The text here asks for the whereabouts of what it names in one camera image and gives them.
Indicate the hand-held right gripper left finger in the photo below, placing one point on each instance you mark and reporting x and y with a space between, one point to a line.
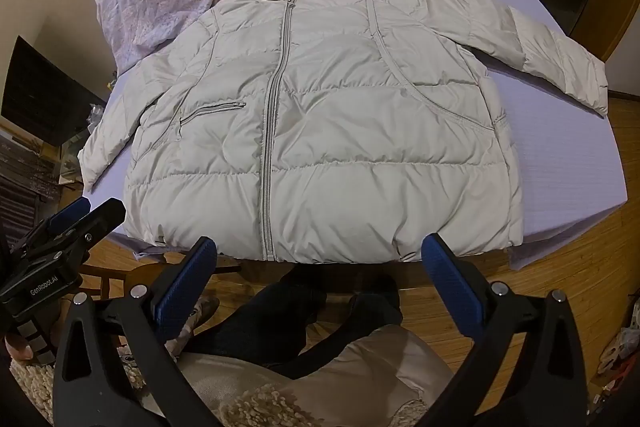
185 287

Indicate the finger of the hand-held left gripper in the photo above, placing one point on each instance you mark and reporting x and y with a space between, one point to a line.
102 217
70 213

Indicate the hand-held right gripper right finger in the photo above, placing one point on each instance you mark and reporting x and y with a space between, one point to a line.
450 287

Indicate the beige puffer jacket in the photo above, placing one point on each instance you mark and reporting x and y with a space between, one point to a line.
350 132

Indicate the person's left hand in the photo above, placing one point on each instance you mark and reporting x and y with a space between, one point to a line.
19 348

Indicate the cluttered low shelf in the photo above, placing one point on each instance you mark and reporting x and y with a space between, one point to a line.
35 172

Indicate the person's dark trouser legs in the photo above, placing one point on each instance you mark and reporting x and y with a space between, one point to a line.
280 317

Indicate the black flat screen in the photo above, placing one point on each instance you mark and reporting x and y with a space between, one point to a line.
45 92

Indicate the lilac bed sheet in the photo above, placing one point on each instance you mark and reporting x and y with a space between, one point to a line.
550 167

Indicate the pile of plastic bags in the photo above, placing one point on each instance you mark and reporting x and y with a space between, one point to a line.
620 342

